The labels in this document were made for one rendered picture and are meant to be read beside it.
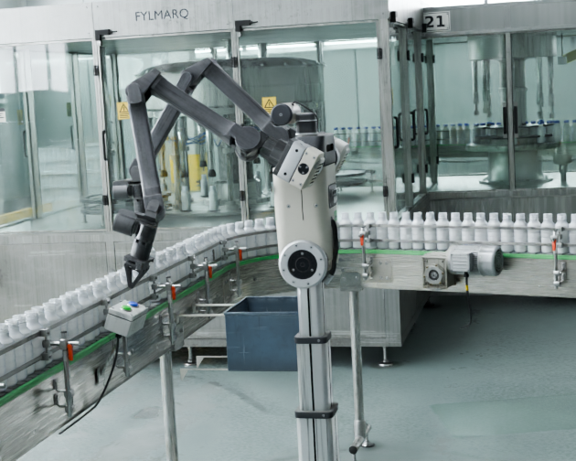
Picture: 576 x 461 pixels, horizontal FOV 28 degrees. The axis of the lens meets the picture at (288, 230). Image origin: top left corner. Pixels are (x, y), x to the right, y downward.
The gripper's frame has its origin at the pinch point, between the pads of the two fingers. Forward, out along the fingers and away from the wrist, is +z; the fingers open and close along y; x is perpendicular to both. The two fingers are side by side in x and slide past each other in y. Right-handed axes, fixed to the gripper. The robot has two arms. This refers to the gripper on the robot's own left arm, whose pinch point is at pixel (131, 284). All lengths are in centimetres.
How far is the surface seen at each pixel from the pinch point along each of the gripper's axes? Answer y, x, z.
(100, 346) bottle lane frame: -5.3, -5.9, 23.4
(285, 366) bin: -74, 42, 31
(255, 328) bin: -74, 27, 21
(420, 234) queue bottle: -188, 65, -13
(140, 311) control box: -3.3, 4.0, 7.7
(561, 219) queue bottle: -169, 121, -41
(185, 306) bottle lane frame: -90, -5, 27
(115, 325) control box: 3.7, -0.1, 12.2
